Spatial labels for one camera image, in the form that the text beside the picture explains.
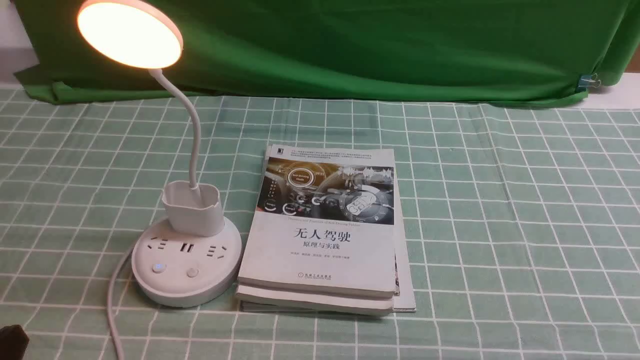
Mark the green checkered tablecloth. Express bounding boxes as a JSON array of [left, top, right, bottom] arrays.
[[0, 88, 640, 360]]

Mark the top white book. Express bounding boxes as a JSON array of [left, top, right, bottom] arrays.
[[238, 145, 396, 299]]

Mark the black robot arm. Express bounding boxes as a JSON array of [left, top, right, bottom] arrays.
[[0, 325, 30, 360]]

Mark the white book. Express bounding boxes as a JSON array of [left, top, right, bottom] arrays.
[[236, 285, 395, 316], [238, 145, 396, 299]]

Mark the bottom white book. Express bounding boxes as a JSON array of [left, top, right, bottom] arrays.
[[236, 285, 395, 316]]

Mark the green backdrop cloth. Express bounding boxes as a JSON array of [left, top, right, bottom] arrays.
[[13, 0, 640, 109]]

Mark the white desk lamp with base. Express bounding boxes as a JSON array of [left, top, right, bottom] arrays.
[[77, 0, 242, 308]]

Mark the white lamp power cable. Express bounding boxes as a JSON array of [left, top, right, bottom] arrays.
[[105, 243, 136, 360]]

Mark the blue binder clip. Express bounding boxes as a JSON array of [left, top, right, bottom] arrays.
[[576, 73, 602, 92]]

